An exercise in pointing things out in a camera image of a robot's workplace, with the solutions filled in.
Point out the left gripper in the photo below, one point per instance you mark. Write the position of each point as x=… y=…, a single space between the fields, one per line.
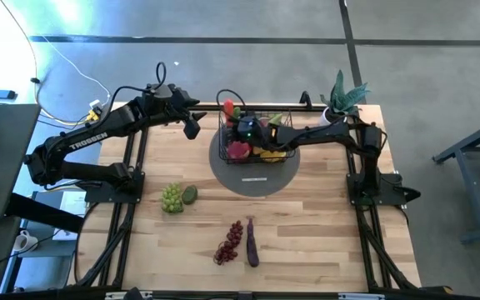
x=169 y=104

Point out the blue grey metal table frame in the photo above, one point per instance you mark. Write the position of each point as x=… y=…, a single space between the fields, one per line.
x=479 y=208

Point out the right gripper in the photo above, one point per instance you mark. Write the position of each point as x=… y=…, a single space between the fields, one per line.
x=256 y=131

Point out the green avocado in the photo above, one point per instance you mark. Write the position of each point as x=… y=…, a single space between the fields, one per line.
x=189 y=195

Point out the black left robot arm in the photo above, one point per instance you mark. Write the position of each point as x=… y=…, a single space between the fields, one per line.
x=86 y=139

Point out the white yellow plug adapter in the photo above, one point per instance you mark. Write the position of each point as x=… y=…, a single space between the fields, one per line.
x=95 y=109

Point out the purple eggplant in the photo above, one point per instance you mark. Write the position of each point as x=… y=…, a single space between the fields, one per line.
x=251 y=248

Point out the pink dragon fruit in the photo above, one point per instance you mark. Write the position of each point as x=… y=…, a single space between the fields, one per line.
x=263 y=122
x=239 y=151

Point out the white paper sheet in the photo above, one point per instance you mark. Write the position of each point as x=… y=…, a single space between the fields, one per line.
x=73 y=204

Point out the grey desk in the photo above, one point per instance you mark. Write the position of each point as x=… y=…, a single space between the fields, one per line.
x=6 y=125

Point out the silver bracket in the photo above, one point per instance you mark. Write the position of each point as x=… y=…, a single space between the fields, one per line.
x=115 y=296
x=361 y=296

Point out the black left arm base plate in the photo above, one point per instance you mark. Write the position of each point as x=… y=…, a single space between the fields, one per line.
x=106 y=196

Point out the black desk beam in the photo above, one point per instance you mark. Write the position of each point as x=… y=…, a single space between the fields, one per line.
x=44 y=212

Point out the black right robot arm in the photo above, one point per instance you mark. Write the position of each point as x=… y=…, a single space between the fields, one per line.
x=319 y=133

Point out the grey round mat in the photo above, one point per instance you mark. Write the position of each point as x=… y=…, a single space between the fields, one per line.
x=223 y=175

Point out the green grape bunch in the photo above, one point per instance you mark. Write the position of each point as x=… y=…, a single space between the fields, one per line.
x=172 y=200

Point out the red chili pepper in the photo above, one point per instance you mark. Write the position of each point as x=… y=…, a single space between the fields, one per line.
x=228 y=110

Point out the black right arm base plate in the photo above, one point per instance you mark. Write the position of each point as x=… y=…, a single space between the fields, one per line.
x=383 y=193

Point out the red grape bunch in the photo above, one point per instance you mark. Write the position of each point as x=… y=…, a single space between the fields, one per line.
x=229 y=243

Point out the white mug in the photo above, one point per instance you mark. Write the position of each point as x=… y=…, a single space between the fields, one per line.
x=23 y=241

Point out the green plant in white pot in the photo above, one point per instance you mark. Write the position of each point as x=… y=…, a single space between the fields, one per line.
x=342 y=98

